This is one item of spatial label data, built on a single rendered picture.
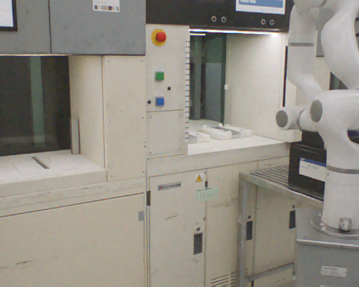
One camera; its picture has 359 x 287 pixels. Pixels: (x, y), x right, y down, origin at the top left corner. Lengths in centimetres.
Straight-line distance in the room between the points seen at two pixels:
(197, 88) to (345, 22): 157
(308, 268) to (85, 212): 83
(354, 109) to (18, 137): 139
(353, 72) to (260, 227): 107
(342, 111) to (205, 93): 170
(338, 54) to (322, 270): 63
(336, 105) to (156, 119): 75
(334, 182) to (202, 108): 169
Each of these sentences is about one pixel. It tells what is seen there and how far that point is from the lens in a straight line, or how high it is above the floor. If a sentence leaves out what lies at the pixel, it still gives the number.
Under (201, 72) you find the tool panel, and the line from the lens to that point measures 292.
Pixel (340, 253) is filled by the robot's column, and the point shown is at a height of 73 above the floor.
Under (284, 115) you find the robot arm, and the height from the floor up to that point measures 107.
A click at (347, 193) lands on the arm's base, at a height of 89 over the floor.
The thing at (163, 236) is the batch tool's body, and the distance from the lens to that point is 190.
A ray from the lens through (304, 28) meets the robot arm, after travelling 160.
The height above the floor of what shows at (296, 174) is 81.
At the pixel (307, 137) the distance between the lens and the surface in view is 183.
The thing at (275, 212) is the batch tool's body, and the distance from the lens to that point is 226.
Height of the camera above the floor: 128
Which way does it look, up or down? 11 degrees down
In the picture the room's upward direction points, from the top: straight up
